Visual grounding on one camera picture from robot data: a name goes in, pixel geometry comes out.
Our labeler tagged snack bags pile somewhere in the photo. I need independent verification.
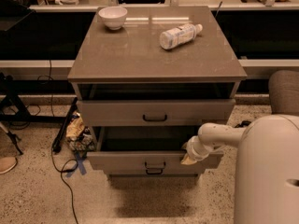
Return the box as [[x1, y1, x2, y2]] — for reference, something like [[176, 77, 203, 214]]
[[65, 111, 95, 151]]

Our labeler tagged grey drawer cabinet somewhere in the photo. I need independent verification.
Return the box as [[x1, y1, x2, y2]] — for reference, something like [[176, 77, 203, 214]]
[[66, 5, 248, 182]]

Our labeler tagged grey drawer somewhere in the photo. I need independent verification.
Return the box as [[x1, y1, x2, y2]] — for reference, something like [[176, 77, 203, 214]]
[[88, 126, 223, 175], [107, 169, 198, 177], [77, 99, 235, 127]]

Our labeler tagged blue tape cross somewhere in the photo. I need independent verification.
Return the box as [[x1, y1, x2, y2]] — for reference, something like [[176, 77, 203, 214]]
[[65, 152, 87, 177]]

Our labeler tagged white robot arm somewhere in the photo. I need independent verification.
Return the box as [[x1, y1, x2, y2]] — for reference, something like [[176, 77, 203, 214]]
[[181, 114, 299, 224]]

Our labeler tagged black power strip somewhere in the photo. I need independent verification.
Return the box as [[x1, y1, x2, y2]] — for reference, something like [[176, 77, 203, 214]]
[[51, 98, 78, 153]]

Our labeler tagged white ceramic bowl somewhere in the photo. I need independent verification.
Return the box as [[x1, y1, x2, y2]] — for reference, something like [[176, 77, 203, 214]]
[[98, 7, 128, 30]]

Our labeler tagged black tripod stand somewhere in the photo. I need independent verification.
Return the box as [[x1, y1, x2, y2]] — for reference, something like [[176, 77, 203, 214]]
[[0, 72, 66, 156]]

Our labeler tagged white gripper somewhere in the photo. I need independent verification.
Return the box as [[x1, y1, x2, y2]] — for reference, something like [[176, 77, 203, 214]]
[[180, 136, 212, 165]]

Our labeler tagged white plastic bottle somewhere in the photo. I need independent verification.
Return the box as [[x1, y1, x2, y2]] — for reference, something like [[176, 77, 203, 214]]
[[160, 23, 203, 50]]

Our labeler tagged black office chair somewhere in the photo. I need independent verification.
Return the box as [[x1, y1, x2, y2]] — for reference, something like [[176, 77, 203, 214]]
[[235, 69, 299, 129]]

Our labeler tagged beige shoe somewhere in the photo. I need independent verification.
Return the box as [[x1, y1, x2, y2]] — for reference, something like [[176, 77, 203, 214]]
[[0, 157, 17, 175]]

